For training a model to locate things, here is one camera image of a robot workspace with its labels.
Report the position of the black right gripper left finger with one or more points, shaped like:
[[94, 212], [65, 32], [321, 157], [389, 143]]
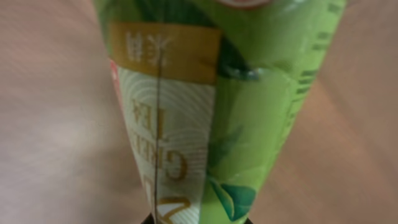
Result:
[[148, 220]]

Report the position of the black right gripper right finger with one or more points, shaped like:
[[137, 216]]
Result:
[[248, 221]]

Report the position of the green snack packet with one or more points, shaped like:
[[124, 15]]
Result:
[[209, 92]]

